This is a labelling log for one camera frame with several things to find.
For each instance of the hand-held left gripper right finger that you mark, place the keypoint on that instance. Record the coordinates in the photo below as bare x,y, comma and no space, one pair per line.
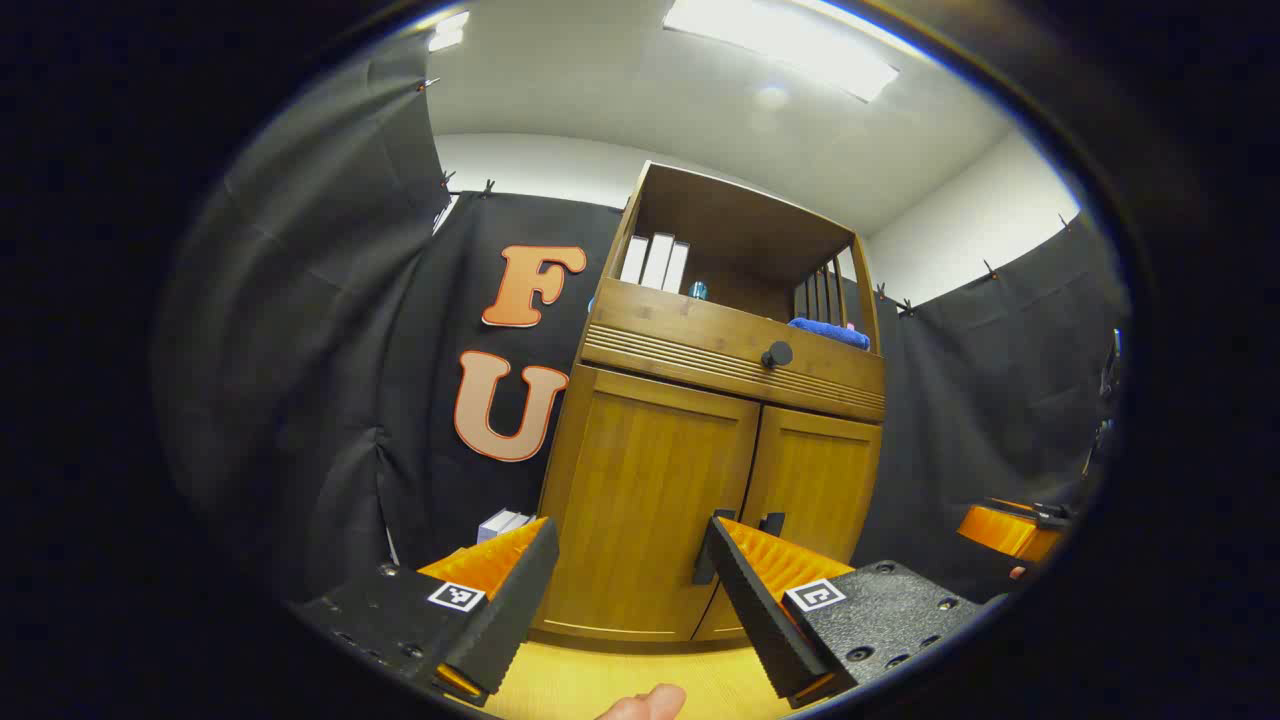
755,610

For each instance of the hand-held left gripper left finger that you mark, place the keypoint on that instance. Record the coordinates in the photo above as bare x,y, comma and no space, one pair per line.
515,600

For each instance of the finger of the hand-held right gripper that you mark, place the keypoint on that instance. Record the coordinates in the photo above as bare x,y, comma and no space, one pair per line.
1005,535

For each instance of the wooden cabinet door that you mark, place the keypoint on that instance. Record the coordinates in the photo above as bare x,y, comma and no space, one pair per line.
820,480
640,490

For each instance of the wooden double-door shoe cabinet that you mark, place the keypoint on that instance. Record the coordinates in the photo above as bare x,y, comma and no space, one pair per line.
720,225

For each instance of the white and blue box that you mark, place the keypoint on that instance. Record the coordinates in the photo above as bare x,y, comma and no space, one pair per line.
495,524
520,522

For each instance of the black round drawer knob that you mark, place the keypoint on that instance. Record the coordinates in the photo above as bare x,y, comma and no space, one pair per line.
777,355

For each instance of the blue folded towel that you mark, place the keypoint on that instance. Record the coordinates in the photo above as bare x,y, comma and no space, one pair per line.
828,332

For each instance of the wooden grooved drawer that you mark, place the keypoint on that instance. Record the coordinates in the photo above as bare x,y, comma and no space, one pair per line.
680,335

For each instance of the black backdrop cloth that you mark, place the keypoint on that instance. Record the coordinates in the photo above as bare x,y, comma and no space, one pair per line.
300,350

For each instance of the white upright box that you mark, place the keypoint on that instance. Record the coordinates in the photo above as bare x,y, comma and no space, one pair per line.
677,268
657,262
634,260

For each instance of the large ceiling light panel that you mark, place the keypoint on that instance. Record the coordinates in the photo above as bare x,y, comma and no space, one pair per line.
790,45

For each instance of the small ceiling light panel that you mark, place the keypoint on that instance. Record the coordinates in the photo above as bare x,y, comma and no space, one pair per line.
448,30

